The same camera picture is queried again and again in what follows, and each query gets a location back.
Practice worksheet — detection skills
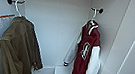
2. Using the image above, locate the white hanger of red jacket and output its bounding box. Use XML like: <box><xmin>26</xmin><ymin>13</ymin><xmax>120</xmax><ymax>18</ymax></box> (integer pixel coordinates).
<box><xmin>83</xmin><ymin>9</ymin><xmax>101</xmax><ymax>37</ymax></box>

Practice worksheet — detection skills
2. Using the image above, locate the red white varsity jacket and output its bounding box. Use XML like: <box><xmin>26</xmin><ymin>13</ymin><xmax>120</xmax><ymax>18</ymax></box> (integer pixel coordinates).
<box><xmin>61</xmin><ymin>16</ymin><xmax>108</xmax><ymax>74</ymax></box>

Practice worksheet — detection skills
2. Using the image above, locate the white wardrobe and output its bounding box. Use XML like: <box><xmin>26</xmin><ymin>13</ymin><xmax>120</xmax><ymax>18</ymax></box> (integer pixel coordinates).
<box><xmin>0</xmin><ymin>0</ymin><xmax>133</xmax><ymax>74</ymax></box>

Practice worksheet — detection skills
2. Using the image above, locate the black hook of red jacket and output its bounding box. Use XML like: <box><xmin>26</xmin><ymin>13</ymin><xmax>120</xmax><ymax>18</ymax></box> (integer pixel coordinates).
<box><xmin>90</xmin><ymin>6</ymin><xmax>106</xmax><ymax>15</ymax></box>

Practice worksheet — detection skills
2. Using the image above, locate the olive green jacket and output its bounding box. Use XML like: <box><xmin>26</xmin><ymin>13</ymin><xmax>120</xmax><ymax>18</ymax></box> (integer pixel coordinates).
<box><xmin>0</xmin><ymin>12</ymin><xmax>51</xmax><ymax>74</ymax></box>

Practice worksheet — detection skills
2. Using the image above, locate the white hanger of olive jacket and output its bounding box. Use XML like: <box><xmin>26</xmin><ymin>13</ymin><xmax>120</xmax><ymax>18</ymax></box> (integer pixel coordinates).
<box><xmin>12</xmin><ymin>0</ymin><xmax>27</xmax><ymax>20</ymax></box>

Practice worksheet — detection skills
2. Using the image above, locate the black hook of olive jacket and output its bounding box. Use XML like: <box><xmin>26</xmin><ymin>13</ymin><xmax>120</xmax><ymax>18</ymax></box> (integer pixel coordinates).
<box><xmin>5</xmin><ymin>0</ymin><xmax>26</xmax><ymax>8</ymax></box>

